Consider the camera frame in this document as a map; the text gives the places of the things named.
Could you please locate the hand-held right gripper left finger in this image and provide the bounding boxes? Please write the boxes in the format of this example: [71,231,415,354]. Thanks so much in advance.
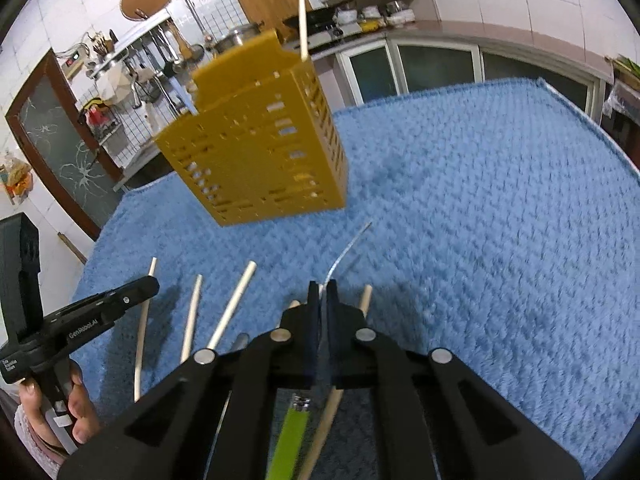
[57,282,321,480]

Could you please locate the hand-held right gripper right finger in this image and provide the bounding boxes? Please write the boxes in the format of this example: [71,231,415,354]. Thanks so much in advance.
[324,280,586,480]

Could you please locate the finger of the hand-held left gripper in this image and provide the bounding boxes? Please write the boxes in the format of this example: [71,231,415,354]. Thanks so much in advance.
[44,276,161,330]

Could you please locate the green handled utensil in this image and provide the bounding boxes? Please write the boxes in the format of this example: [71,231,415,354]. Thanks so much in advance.
[265,394,312,480]

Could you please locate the yellow slotted utensil holder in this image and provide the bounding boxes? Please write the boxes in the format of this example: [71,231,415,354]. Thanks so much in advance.
[155,30,349,227]

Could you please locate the person's left forearm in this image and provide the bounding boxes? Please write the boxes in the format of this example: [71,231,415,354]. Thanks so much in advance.
[0,390,68,480]

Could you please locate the person's left hand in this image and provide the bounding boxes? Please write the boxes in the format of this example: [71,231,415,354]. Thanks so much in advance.
[17,360,102,457]

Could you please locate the wooden stick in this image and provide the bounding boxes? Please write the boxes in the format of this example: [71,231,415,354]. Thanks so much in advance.
[57,231,88,265]

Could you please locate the orange hanging bag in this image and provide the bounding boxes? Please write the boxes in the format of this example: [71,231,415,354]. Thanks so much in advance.
[0,155,33,206]

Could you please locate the brown framed glass door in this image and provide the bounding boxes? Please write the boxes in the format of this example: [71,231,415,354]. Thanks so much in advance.
[5,47,123,241]

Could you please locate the red and yellow bag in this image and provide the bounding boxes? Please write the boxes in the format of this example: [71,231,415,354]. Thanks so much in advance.
[80,97,115,131]

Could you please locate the blue knitted blanket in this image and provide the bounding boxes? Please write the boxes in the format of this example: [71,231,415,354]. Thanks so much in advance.
[70,77,640,480]

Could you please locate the white plastic bag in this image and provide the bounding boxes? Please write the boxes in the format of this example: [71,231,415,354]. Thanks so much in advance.
[107,65,138,98]

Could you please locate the steel cooking pot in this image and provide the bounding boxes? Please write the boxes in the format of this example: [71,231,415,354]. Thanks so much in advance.
[212,21,264,56]

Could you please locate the counter cabinet doors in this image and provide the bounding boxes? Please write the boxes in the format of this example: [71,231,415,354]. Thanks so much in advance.
[336,37,603,111]

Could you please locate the gas stove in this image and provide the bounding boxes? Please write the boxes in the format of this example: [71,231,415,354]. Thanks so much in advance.
[280,22,388,53]

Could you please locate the black wok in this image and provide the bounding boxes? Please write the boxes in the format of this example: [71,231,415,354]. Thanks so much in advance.
[282,5,358,28]

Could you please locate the plastic covered box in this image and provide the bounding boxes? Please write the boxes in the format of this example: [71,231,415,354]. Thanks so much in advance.
[602,80,640,121]

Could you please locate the metal wall rack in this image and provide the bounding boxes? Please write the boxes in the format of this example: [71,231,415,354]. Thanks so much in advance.
[85,20,173,78]

